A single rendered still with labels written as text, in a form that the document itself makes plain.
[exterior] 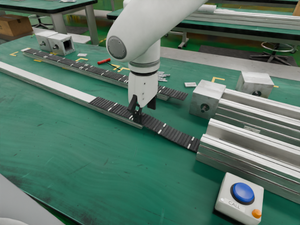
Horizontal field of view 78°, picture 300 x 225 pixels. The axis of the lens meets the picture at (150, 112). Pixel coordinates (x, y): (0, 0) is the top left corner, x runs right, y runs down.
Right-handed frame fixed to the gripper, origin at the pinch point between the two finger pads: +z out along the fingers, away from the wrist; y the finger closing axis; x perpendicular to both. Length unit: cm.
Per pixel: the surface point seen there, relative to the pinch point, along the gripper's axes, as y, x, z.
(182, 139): 0.5, 13.6, 5.1
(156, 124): -0.4, 4.1, 3.6
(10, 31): -131, -345, 55
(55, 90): 1.9, -42.2, 3.8
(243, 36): -153, 12, 15
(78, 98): 2.0, -28.7, 3.4
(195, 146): 0.8, 18.0, 5.4
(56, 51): -28, -79, 4
